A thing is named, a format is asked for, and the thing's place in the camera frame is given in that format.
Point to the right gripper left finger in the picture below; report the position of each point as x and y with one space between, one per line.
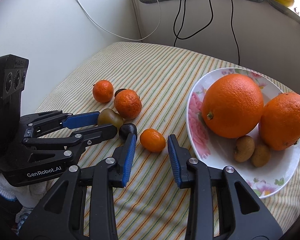
123 155

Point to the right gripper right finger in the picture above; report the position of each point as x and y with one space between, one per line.
183 170

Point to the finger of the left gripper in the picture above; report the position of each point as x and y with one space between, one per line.
95 134
82 119

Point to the dark plum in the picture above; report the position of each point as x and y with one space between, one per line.
118 91
126 129

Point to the small smooth orange kumquat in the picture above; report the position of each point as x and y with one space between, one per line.
152 140

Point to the green-brown plum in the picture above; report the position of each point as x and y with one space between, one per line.
108 116

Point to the bumpy tangerine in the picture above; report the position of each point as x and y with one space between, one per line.
128 104

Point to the brown kiwi-like fruit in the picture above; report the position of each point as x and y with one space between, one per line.
244 148

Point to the small brown longan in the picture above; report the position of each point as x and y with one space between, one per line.
261 155

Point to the white gloved left hand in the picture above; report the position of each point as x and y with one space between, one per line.
28 196

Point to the floral white plate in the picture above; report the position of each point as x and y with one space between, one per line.
218 152

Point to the tangerine with stem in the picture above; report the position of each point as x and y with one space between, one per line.
103 91

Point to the striped blue white sleeve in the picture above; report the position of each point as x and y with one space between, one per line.
22 216

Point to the striped tablecloth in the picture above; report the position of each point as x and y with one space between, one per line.
152 206

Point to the large orange left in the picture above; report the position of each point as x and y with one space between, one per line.
232 106

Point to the large orange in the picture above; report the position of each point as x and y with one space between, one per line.
279 127
232 106

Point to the large orange right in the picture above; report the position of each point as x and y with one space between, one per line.
279 127

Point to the black left camera box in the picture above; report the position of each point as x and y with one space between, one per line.
13 70

